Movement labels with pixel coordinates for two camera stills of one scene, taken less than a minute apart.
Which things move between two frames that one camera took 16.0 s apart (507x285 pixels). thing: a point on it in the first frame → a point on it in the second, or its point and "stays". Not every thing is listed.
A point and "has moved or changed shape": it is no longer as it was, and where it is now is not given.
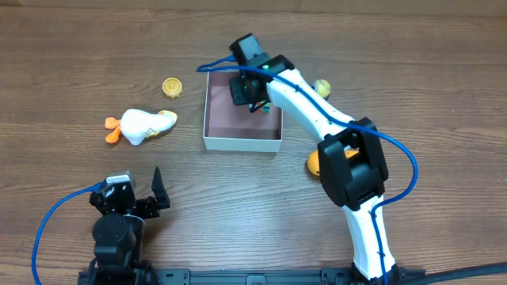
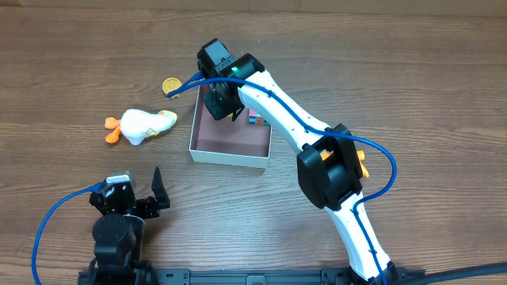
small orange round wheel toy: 172,86 stays
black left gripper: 143,204 stays
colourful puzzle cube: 264,110 has moved or changed shape
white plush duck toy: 136,126 stays
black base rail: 327,275 stays
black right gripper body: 240,95 → 221,107
